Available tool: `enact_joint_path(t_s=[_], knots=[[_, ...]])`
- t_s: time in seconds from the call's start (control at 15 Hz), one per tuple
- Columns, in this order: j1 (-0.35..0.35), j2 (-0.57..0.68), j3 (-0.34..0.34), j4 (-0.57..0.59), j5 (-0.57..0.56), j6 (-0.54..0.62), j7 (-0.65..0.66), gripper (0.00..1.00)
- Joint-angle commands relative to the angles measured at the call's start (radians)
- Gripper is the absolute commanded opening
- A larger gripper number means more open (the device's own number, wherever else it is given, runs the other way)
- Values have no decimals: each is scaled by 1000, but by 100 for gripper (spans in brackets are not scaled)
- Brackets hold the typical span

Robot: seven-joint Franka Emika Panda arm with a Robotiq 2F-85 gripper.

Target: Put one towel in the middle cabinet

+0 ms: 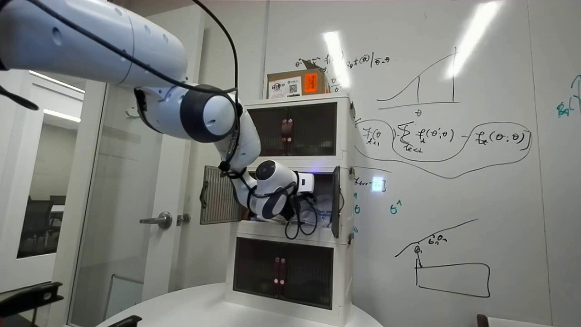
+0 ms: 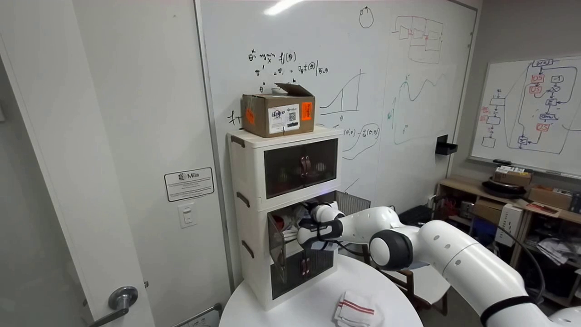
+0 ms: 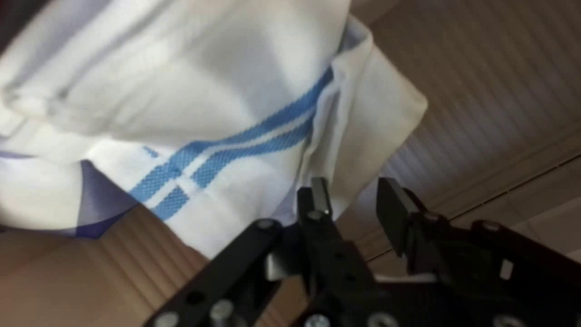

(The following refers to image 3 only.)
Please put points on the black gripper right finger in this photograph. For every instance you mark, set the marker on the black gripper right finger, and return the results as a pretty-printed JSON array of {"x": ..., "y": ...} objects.
[{"x": 478, "y": 266}]

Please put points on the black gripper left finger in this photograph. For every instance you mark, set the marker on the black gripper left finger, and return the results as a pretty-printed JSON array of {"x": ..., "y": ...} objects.
[{"x": 314, "y": 255}]

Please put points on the white towel with blue stripes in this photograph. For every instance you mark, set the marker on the white towel with blue stripes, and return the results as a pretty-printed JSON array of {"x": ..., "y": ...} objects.
[{"x": 200, "y": 97}]

